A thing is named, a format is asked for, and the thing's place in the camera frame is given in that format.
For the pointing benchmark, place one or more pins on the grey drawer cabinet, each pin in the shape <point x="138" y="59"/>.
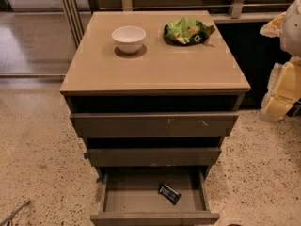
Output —
<point x="160" y="78"/>

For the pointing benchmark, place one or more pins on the bottom open grey drawer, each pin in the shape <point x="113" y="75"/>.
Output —
<point x="130" y="198"/>

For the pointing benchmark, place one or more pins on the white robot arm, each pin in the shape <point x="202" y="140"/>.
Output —
<point x="290" y="35"/>

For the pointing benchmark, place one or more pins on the metal railing frame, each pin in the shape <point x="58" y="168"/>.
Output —
<point x="233" y="17"/>

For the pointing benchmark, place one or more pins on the green chip bag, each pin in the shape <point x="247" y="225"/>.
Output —
<point x="188" y="31"/>

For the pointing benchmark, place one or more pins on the metal rod on floor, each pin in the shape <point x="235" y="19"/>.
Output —
<point x="8" y="219"/>

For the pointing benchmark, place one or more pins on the dark object on floor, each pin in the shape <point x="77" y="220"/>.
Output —
<point x="295" y="110"/>

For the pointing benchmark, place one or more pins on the middle grey drawer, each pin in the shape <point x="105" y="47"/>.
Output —
<point x="154" y="157"/>

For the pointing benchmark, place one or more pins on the top grey drawer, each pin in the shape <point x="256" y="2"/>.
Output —
<point x="203" y="124"/>

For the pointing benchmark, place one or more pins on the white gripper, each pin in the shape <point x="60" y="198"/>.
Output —
<point x="292" y="32"/>

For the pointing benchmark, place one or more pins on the white ceramic bowl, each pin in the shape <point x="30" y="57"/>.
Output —
<point x="128" y="39"/>

